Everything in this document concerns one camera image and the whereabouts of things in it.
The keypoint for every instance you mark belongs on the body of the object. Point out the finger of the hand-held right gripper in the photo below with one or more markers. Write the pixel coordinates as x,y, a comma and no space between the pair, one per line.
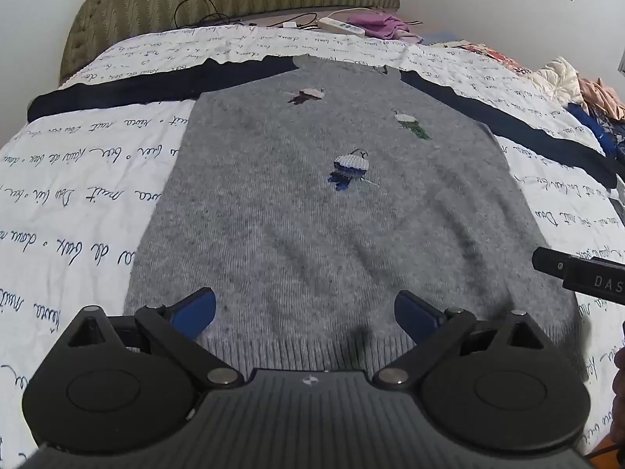
556,260

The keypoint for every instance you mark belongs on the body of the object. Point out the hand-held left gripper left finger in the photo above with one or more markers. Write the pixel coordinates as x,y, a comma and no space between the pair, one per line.
195,311

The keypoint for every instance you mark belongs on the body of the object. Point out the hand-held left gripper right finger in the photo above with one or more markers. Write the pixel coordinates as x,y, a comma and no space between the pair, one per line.
412,315

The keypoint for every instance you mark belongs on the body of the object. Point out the grey sweater with navy sleeves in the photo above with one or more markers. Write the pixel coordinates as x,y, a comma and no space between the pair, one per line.
302,215

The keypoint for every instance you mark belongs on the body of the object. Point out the blue cloth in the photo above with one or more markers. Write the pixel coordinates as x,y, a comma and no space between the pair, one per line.
603,134

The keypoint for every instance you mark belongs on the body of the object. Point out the white script-printed bed sheet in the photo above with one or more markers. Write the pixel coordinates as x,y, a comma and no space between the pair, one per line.
88,195

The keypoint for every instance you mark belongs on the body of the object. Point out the pink cloth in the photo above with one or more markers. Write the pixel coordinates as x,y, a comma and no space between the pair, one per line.
603,100

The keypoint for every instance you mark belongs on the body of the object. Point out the cream jacket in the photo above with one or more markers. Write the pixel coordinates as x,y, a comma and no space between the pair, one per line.
559,80

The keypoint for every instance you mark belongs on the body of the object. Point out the floral cloth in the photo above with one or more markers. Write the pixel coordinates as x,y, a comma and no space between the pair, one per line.
488,56

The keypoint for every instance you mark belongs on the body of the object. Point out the purple cloth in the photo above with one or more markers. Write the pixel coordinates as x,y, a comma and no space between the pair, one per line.
381,24

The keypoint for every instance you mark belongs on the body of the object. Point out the white power strip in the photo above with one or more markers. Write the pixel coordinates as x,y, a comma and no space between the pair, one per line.
342,25

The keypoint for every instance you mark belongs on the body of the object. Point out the white charger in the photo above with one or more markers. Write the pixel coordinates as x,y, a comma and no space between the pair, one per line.
289,24

